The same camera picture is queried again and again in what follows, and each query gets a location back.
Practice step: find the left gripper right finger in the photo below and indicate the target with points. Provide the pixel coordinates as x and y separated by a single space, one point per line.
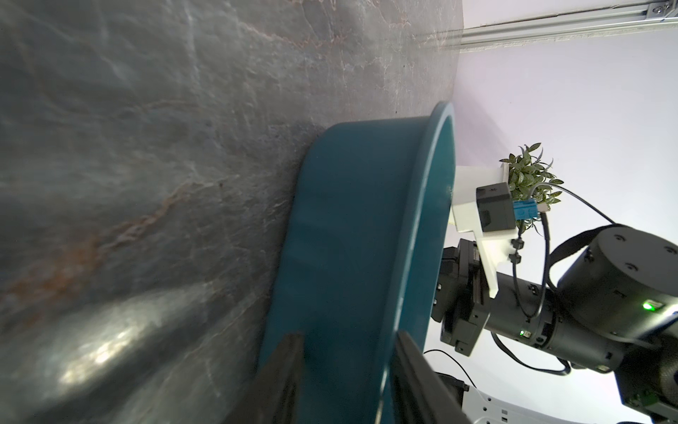
419 394

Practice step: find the large potted green plant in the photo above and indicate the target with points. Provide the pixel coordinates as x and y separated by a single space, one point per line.
530 176

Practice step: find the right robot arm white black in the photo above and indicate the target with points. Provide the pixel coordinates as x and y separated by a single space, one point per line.
613 311

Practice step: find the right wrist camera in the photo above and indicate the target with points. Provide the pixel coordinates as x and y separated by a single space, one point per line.
482 205

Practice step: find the teal plastic storage box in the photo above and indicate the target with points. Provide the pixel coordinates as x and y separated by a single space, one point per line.
361 258

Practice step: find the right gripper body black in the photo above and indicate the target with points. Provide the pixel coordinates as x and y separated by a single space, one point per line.
461 301

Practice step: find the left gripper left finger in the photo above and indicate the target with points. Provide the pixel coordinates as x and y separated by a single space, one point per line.
273 396

